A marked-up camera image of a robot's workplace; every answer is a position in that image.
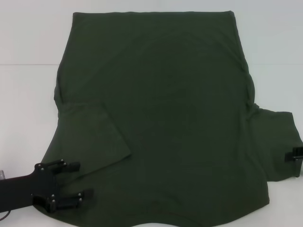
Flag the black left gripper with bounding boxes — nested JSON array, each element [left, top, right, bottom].
[[0, 158, 95, 213]]

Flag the dark green shirt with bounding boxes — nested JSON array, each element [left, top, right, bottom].
[[32, 10, 303, 222]]

